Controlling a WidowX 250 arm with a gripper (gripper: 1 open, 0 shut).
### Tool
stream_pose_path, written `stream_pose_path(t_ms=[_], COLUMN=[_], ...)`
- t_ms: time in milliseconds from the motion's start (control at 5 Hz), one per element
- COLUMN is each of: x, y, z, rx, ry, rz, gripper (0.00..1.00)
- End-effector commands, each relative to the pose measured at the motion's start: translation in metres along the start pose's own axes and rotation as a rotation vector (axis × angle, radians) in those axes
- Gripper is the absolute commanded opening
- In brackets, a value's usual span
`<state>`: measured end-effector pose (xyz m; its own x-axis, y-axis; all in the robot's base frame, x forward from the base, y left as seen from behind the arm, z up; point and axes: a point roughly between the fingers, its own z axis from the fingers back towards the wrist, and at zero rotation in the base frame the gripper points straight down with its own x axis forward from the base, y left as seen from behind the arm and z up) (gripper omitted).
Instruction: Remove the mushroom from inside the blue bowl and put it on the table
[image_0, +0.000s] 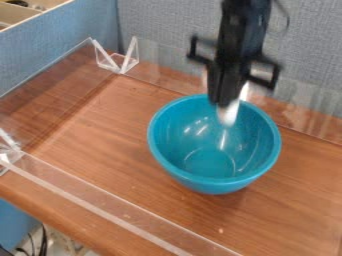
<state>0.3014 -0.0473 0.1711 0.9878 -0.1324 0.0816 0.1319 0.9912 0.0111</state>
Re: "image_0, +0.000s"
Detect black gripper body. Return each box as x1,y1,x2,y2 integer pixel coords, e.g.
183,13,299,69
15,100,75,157
187,34,281,89

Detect blue plastic bowl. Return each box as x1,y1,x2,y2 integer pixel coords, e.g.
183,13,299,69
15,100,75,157
147,94,282,195

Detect clear acrylic front barrier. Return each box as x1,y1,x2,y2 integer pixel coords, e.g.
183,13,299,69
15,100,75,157
0,128,242,256

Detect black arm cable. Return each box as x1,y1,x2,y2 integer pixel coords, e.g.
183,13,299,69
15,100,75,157
271,0,291,34

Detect clear acrylic back barrier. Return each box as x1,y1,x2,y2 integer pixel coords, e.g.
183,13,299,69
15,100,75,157
91,37,342,145

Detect toy mushroom brown cap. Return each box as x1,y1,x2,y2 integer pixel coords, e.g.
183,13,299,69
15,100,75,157
216,82,250,127

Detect clear acrylic barrier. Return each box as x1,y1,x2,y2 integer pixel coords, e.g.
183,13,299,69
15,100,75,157
0,128,242,256
0,37,92,97
91,37,342,145

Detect clear acrylic left barrier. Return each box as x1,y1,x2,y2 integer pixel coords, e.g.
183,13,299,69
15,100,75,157
0,37,92,97

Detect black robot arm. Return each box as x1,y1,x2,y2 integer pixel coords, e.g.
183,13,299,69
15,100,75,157
187,0,282,107

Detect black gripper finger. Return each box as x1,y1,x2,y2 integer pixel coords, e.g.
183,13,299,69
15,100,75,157
207,63,224,104
220,65,248,107

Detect black floor cables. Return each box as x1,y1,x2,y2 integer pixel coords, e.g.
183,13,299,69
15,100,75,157
0,223,49,256

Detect wooden shelf box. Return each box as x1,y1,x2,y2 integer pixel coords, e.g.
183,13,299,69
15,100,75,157
0,0,75,33

